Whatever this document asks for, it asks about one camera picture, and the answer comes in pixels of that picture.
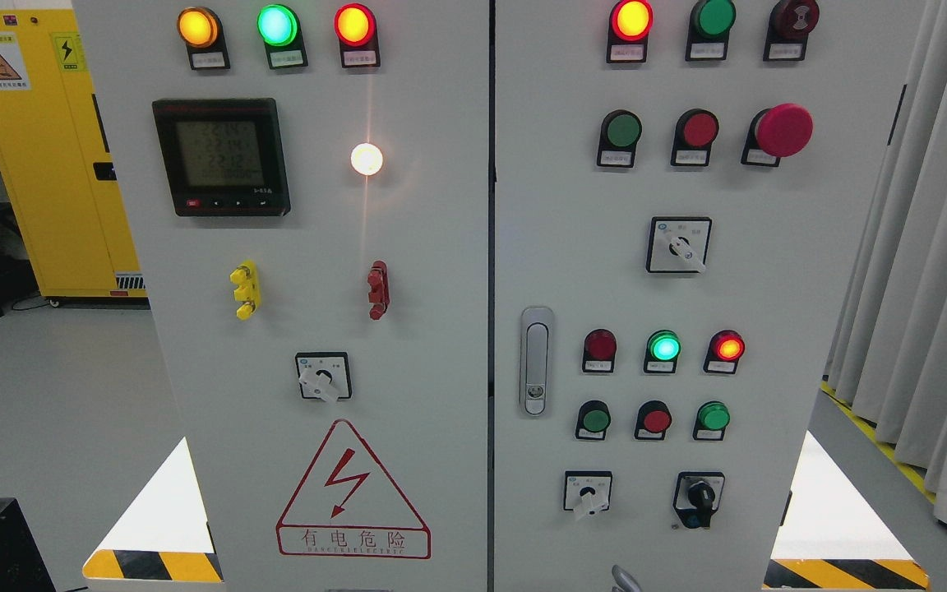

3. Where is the small green push button left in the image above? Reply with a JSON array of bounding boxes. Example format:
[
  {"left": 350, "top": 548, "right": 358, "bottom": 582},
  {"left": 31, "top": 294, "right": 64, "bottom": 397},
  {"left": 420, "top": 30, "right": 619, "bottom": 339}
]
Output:
[{"left": 575, "top": 400, "right": 612, "bottom": 442}]

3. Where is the small green push button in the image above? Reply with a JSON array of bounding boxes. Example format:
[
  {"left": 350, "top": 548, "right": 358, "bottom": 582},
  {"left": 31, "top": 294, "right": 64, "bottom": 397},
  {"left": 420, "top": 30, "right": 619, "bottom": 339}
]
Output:
[
  {"left": 692, "top": 400, "right": 732, "bottom": 442},
  {"left": 575, "top": 400, "right": 612, "bottom": 442}
]

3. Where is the small red push button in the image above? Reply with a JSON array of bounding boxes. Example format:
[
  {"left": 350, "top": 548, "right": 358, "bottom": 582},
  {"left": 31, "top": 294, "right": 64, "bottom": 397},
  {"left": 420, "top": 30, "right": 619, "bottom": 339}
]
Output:
[{"left": 634, "top": 400, "right": 672, "bottom": 441}]

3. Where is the green start push button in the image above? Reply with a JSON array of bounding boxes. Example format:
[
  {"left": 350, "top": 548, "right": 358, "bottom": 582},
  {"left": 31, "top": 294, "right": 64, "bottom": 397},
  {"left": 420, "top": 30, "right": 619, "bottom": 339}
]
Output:
[{"left": 595, "top": 109, "right": 643, "bottom": 169}]

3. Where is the small green push button right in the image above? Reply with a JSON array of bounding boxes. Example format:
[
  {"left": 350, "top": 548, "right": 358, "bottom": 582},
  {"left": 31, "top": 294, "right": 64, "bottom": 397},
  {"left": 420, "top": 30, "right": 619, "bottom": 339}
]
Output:
[{"left": 692, "top": 400, "right": 732, "bottom": 442}]

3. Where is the red stop push button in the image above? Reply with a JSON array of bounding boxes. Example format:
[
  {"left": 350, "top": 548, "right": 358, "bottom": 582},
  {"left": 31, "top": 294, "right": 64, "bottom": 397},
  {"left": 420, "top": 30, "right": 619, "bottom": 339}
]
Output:
[{"left": 670, "top": 109, "right": 720, "bottom": 168}]

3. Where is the red mushroom emergency stop button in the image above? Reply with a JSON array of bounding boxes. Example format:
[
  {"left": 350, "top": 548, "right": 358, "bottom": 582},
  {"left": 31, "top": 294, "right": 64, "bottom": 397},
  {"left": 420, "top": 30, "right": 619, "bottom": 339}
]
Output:
[{"left": 741, "top": 104, "right": 815, "bottom": 168}]

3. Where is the white electrical control cabinet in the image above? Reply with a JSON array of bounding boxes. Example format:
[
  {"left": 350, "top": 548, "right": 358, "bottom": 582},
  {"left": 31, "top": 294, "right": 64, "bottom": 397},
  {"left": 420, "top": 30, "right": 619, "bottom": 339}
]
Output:
[{"left": 74, "top": 1, "right": 926, "bottom": 591}]

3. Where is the red terminal connector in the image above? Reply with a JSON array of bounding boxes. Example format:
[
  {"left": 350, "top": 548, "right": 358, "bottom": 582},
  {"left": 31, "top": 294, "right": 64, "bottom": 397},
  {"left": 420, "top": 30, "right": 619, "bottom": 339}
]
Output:
[{"left": 366, "top": 260, "right": 390, "bottom": 320}]

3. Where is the unlit dark red indicator light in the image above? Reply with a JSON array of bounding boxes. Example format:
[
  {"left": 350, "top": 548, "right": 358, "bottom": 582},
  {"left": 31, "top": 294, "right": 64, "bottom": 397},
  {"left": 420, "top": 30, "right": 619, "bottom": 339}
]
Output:
[{"left": 581, "top": 327, "right": 617, "bottom": 374}]

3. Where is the lit white indicator light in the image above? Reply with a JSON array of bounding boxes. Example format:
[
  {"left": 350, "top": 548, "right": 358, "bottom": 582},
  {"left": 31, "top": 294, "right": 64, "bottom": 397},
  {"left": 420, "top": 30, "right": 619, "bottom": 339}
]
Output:
[{"left": 350, "top": 142, "right": 384, "bottom": 177}]

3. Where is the lit green indicator light lower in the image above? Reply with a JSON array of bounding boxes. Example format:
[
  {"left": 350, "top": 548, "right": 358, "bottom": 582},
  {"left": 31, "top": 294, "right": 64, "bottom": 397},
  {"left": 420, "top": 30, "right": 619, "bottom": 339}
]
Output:
[{"left": 643, "top": 330, "right": 681, "bottom": 375}]

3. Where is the lit green indicator light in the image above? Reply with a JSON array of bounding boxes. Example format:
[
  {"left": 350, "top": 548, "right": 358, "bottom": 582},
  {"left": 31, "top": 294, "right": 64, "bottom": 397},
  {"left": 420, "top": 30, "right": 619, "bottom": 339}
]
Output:
[
  {"left": 643, "top": 330, "right": 681, "bottom": 375},
  {"left": 256, "top": 3, "right": 308, "bottom": 70}
]

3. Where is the yellow terminal connector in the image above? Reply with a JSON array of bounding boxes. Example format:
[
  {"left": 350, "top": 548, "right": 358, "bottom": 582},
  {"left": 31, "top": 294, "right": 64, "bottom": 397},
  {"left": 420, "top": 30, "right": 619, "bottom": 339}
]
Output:
[{"left": 229, "top": 259, "right": 261, "bottom": 320}]

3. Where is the red high voltage warning sticker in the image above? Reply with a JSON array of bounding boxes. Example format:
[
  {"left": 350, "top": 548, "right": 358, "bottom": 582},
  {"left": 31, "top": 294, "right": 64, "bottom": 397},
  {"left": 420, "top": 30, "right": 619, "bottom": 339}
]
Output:
[{"left": 275, "top": 419, "right": 432, "bottom": 561}]

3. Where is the lit red indicator light lower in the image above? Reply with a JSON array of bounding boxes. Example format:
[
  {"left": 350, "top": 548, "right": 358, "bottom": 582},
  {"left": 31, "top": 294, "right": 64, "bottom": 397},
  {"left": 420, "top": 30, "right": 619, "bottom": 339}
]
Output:
[{"left": 702, "top": 330, "right": 746, "bottom": 375}]

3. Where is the lit red indicator light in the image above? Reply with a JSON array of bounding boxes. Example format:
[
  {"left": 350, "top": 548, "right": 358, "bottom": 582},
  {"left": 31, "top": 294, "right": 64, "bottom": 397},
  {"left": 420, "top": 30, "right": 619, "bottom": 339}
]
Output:
[
  {"left": 334, "top": 2, "right": 382, "bottom": 68},
  {"left": 606, "top": 0, "right": 654, "bottom": 64},
  {"left": 702, "top": 330, "right": 746, "bottom": 375}
]

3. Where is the black digital power meter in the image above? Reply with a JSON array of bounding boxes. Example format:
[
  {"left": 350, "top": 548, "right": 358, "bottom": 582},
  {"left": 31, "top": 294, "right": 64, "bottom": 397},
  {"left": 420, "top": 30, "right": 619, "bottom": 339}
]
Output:
[{"left": 153, "top": 98, "right": 292, "bottom": 217}]

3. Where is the lit red indicator light left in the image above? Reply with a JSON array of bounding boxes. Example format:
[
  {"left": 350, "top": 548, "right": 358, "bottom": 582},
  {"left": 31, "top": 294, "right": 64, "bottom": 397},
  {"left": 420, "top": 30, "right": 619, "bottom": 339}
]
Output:
[{"left": 334, "top": 2, "right": 382, "bottom": 68}]

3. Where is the lit red indicator light right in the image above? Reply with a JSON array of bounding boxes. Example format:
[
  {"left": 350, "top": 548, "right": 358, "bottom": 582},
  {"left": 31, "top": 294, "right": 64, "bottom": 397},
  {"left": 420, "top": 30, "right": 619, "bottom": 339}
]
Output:
[{"left": 606, "top": 0, "right": 654, "bottom": 64}]

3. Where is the unlit green indicator light top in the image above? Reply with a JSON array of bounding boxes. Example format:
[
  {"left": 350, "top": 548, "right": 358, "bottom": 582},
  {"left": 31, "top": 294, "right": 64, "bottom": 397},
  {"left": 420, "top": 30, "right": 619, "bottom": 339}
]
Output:
[{"left": 685, "top": 0, "right": 737, "bottom": 62}]

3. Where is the yellow indicator light top left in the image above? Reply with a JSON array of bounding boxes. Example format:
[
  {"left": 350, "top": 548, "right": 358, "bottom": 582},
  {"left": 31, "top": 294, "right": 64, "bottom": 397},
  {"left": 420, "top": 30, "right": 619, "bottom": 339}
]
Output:
[{"left": 177, "top": 7, "right": 230, "bottom": 71}]

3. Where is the dark red buzzer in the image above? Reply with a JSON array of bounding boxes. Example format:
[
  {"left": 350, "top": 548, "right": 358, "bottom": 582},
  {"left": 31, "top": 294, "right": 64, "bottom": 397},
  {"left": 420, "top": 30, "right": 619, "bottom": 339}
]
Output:
[{"left": 762, "top": 0, "right": 820, "bottom": 62}]

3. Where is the grey curtain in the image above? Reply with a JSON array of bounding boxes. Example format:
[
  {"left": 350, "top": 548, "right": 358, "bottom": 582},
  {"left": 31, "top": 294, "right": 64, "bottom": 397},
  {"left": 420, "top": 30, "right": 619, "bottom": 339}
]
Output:
[{"left": 826, "top": 1, "right": 947, "bottom": 525}]

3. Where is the yellow safety storage cabinet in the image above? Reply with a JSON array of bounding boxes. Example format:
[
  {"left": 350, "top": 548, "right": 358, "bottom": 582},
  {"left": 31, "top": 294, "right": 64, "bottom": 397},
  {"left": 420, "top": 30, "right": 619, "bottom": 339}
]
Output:
[{"left": 0, "top": 10, "right": 147, "bottom": 304}]

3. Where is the silver door lock handle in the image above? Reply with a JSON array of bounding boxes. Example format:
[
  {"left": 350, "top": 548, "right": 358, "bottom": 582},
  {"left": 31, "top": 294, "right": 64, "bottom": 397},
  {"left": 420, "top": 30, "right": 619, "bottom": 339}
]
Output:
[{"left": 520, "top": 306, "right": 555, "bottom": 416}]

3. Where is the white selector switch left door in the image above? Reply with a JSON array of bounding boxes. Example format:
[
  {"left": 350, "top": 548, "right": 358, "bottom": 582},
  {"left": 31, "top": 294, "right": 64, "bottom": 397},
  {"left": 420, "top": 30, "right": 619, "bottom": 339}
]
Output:
[{"left": 294, "top": 352, "right": 353, "bottom": 402}]

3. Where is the white selector switch upper right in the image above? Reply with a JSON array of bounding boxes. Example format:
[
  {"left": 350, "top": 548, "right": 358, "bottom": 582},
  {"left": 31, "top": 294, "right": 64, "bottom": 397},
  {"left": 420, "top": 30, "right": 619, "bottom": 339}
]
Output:
[{"left": 645, "top": 216, "right": 713, "bottom": 274}]

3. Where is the white selector switch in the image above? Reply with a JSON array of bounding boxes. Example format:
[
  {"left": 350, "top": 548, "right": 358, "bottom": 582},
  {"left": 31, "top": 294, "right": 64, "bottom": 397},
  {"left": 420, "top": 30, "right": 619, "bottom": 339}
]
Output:
[
  {"left": 562, "top": 469, "right": 613, "bottom": 520},
  {"left": 645, "top": 216, "right": 713, "bottom": 274}
]

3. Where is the white selector switch lower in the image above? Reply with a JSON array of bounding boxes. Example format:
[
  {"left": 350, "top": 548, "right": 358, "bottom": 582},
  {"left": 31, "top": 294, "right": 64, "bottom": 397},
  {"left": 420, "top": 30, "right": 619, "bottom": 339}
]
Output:
[{"left": 562, "top": 469, "right": 613, "bottom": 520}]

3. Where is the black key selector switch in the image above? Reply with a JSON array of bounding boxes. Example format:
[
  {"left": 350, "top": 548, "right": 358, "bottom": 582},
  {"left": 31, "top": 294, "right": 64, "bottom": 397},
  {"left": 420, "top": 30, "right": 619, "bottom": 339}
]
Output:
[{"left": 672, "top": 471, "right": 725, "bottom": 530}]

